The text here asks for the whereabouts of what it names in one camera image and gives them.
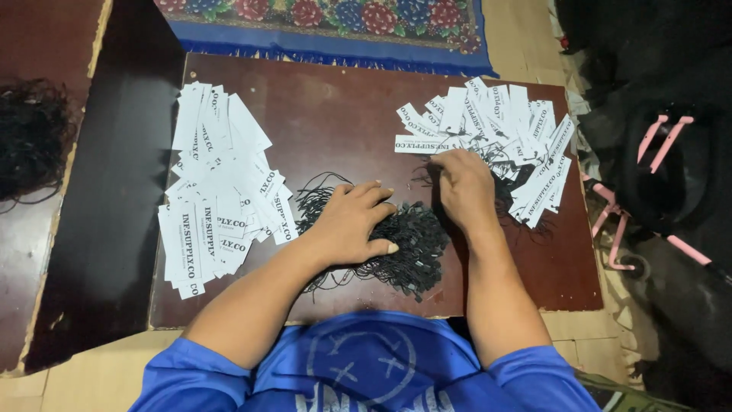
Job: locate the black laminate panel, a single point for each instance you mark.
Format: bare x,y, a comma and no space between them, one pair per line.
114,200

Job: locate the person's left hand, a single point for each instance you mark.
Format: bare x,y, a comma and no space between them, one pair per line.
349,226

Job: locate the person's right fingers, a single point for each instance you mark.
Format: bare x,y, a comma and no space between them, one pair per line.
447,160

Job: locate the pile of plain white tags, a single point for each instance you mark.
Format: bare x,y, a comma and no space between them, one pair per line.
223,189

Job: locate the olive camouflage trousers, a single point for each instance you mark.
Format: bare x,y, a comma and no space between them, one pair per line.
623,395

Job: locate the black bag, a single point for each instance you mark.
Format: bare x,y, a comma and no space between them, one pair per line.
640,40

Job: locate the dark red wooden board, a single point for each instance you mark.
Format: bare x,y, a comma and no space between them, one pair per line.
343,114

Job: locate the person's right hand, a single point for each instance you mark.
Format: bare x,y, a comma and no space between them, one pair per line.
469,191

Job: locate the blue floral rug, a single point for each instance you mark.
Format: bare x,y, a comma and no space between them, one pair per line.
343,28

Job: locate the reddish brown laminate panel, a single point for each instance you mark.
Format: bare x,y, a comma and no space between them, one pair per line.
28,257

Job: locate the blue printed shirt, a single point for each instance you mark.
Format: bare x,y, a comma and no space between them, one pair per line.
366,366

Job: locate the pile of strung white tags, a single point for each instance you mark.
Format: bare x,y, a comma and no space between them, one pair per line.
514,126

